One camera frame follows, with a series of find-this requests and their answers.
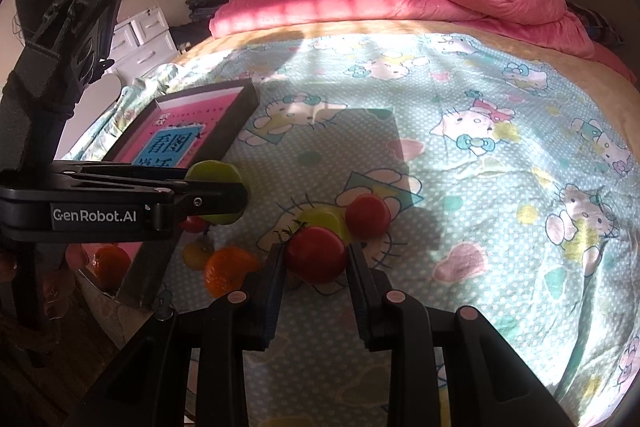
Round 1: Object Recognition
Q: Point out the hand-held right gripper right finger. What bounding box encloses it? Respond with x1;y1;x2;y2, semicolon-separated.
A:
346;243;576;427

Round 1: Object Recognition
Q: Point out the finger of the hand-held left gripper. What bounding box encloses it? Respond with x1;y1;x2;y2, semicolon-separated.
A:
50;161;193;196
150;181;249;233

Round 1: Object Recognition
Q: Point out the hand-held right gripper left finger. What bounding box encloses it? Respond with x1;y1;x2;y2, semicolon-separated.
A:
62;243;290;427

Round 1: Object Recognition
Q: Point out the large green mango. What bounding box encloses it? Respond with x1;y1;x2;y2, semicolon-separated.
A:
185;160;244;226

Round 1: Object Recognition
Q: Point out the orange mandarin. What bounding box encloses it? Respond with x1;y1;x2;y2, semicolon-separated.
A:
92;244;132;291
202;247;261;299

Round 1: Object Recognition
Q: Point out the red tomato with stem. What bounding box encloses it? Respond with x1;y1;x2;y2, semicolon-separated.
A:
285;226;349;285

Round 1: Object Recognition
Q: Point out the small olive round fruit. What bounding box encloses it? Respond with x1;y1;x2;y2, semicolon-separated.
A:
182;234;216;271

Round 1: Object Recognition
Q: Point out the dark shallow box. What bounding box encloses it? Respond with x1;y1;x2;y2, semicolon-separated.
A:
75;79;261;308

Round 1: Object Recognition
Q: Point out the yellow-green mango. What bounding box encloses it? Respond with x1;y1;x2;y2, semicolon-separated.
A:
295;205;352;249

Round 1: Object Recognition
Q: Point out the person's left hand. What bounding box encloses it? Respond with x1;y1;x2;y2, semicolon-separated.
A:
0;243;92;322

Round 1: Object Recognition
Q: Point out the pink book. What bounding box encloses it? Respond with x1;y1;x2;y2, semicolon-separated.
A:
80;89;244;280

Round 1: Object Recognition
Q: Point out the cartoon cat printed bed sheet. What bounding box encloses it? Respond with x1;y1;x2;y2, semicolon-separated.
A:
60;29;640;427

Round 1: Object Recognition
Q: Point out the white drawer cabinet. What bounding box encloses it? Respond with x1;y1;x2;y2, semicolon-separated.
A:
107;7;176;80

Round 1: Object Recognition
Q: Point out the pile of dark clothes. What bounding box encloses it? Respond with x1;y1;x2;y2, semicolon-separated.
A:
170;21;216;54

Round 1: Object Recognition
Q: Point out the pile of folded clothes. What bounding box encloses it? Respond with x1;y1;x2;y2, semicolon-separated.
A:
186;0;230;26

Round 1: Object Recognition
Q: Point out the pink pillow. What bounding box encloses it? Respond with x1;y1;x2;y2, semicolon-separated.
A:
209;0;481;40

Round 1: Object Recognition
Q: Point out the dark plaid cloth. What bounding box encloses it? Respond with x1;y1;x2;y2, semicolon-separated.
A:
565;2;626;48

